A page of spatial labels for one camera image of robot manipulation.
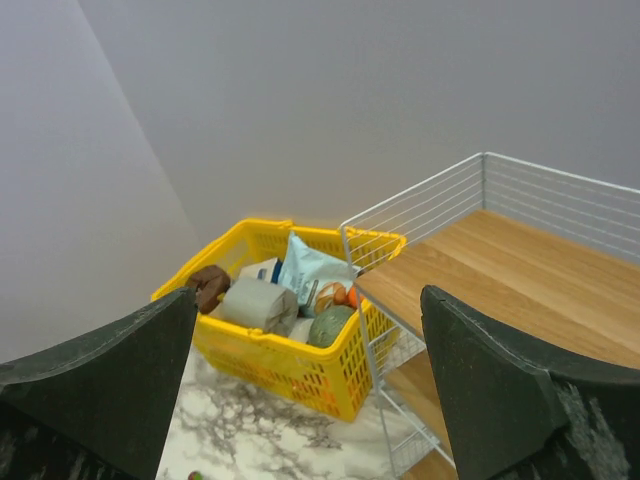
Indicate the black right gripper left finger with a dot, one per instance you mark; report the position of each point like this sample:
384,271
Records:
98,406

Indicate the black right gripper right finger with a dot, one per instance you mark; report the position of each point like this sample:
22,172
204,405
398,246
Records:
517,407

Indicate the brown chocolate donut toy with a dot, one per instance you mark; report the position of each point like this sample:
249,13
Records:
210,283

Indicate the grey paper roll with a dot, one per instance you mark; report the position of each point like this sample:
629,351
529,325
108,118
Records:
257,304

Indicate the orange fruit toy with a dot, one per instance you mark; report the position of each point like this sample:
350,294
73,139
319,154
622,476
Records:
353,297

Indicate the green melon toy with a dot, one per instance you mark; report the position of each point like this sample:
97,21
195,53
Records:
327,326

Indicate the white blue carton box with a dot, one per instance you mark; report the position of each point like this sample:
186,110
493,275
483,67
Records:
267,270

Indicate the light blue snack bag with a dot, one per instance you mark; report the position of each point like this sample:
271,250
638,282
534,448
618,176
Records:
305,270

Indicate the white wire wooden shelf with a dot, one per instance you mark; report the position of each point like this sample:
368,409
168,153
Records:
550,253

